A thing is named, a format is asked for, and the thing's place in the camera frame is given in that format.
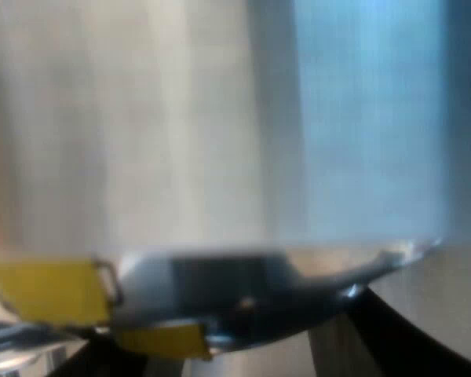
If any steel espresso machine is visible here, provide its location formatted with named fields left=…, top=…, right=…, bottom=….
left=0, top=0, right=471, bottom=377

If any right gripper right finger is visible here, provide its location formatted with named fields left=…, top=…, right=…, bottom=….
left=345, top=285, right=471, bottom=377

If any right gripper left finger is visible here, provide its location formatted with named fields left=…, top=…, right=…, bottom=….
left=62, top=328, right=149, bottom=377

